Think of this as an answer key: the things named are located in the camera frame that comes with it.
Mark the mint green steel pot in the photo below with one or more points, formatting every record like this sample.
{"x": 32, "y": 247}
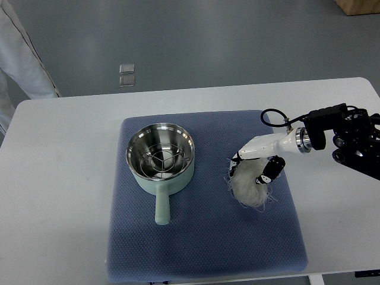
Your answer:
{"x": 162, "y": 189}

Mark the white table leg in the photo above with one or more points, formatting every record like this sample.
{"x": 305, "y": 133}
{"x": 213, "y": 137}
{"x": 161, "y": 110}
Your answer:
{"x": 316, "y": 279}

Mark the white vermicelli nest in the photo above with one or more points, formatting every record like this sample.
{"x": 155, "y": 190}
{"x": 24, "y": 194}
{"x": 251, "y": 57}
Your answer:
{"x": 242, "y": 184}

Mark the white cloth with black seam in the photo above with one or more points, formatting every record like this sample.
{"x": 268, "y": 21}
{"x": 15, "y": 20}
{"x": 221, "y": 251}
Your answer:
{"x": 20, "y": 62}

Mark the brown cardboard box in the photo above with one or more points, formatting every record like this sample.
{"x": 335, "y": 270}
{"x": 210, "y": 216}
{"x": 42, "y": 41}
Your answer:
{"x": 359, "y": 7}

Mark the blue textured mat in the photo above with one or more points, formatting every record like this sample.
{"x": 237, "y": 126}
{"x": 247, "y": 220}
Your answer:
{"x": 210, "y": 233}

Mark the round wire steaming rack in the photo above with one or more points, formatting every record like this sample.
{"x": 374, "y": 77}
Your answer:
{"x": 162, "y": 161}

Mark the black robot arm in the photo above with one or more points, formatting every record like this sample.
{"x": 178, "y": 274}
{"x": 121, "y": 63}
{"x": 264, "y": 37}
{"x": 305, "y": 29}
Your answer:
{"x": 356, "y": 134}

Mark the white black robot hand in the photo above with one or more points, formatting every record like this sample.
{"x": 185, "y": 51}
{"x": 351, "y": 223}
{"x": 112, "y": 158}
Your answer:
{"x": 262, "y": 147}

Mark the upper metal floor plate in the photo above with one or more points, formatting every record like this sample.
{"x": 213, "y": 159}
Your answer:
{"x": 126, "y": 68}

